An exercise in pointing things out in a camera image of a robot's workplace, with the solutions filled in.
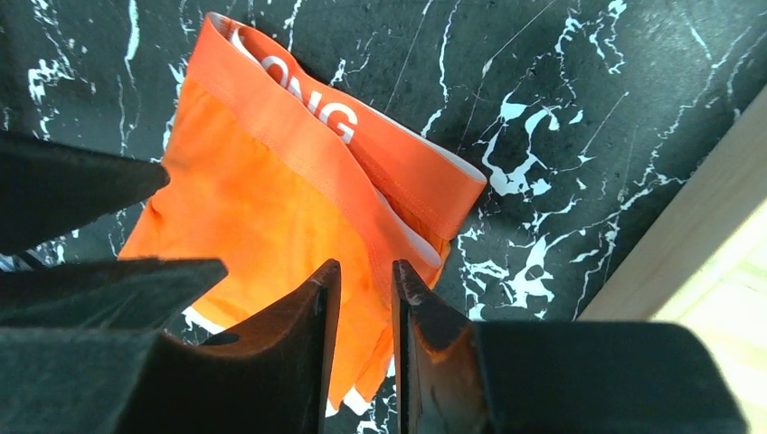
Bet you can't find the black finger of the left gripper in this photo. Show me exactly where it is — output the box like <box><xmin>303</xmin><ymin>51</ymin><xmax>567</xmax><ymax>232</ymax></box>
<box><xmin>1</xmin><ymin>131</ymin><xmax>170</xmax><ymax>255</ymax></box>

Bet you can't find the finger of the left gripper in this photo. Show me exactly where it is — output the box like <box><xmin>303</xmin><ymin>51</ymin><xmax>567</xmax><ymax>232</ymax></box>
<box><xmin>1</xmin><ymin>258</ymin><xmax>228</xmax><ymax>334</ymax></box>

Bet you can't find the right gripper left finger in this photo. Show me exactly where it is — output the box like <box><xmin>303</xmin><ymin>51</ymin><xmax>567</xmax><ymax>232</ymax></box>
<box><xmin>115</xmin><ymin>259</ymin><xmax>341</xmax><ymax>433</ymax></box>

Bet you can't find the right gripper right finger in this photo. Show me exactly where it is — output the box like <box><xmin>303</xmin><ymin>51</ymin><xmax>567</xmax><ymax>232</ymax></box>
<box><xmin>392</xmin><ymin>259</ymin><xmax>749</xmax><ymax>433</ymax></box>

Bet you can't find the orange underwear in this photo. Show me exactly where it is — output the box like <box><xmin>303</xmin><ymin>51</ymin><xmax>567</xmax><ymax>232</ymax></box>
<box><xmin>119</xmin><ymin>13</ymin><xmax>487</xmax><ymax>415</ymax></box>

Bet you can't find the wooden compartment organizer box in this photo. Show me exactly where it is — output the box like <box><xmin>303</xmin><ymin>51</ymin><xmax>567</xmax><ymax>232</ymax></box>
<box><xmin>581</xmin><ymin>93</ymin><xmax>766</xmax><ymax>433</ymax></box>

